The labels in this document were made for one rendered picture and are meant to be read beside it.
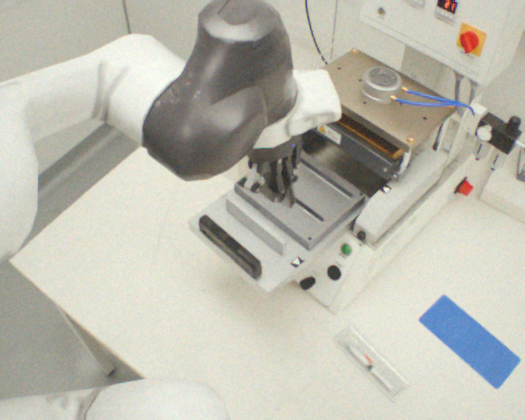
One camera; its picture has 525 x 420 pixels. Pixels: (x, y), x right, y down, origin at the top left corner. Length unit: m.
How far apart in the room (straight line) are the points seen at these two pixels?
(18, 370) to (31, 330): 0.17
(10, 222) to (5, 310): 1.87
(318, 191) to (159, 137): 0.58
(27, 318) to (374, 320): 1.44
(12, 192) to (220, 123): 0.20
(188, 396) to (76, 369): 1.52
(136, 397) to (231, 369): 0.59
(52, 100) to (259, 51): 0.19
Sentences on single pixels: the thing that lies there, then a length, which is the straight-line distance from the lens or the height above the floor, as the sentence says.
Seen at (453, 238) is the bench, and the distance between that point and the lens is 1.31.
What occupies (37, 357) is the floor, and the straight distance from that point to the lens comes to 2.06.
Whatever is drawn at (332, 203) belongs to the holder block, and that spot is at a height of 0.99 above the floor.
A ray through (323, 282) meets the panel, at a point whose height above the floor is 0.80.
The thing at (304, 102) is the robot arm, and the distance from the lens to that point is 0.57.
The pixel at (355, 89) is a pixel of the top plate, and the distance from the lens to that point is 1.06.
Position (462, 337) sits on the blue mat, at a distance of 1.17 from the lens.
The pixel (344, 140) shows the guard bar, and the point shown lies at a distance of 1.04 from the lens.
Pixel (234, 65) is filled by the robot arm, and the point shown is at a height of 1.48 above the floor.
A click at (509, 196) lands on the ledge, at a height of 0.79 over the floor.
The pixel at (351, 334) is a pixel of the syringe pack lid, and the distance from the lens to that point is 1.09.
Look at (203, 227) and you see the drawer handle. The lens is 0.94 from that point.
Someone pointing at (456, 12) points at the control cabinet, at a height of 1.28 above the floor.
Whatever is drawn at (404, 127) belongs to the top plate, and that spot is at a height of 1.11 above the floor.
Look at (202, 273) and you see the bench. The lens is 1.18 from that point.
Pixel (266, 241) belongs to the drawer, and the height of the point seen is 0.98.
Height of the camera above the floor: 1.75
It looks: 51 degrees down
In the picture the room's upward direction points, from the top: straight up
